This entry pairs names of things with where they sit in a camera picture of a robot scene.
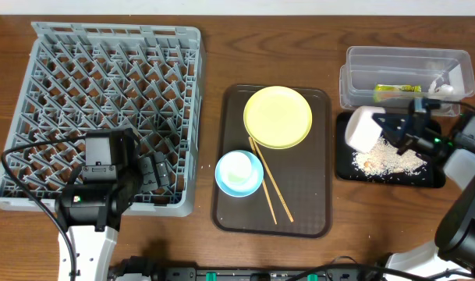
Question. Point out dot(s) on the white cup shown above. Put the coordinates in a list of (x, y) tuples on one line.
[(236, 167)]

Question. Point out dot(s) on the white paper napkin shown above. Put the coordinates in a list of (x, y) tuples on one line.
[(443, 89)]

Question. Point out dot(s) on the clear plastic waste bin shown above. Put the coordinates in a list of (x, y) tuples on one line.
[(367, 66)]

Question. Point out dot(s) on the yellow round plate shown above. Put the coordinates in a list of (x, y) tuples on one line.
[(277, 117)]

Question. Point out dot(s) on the light blue bowl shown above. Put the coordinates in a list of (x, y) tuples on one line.
[(246, 188)]

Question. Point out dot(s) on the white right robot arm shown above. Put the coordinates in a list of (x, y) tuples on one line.
[(452, 252)]

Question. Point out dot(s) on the green snack wrapper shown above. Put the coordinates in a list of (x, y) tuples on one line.
[(384, 92)]

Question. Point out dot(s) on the black waste tray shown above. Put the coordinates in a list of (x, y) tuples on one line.
[(427, 175)]

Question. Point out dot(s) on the white bowl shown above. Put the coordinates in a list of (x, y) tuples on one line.
[(362, 132)]

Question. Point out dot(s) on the leftover cooked rice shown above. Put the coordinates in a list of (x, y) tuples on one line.
[(383, 160)]

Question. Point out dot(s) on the grey plastic dish rack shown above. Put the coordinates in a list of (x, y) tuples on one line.
[(91, 76)]

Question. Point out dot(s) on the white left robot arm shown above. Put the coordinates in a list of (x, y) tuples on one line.
[(91, 205)]

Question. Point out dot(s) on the dark brown serving tray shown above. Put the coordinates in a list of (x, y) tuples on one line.
[(304, 176)]

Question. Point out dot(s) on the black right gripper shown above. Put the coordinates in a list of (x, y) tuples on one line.
[(405, 130)]

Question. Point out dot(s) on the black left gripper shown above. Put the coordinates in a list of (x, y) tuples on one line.
[(144, 172)]

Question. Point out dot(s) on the wooden chopstick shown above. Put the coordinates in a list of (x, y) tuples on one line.
[(254, 150), (273, 182)]

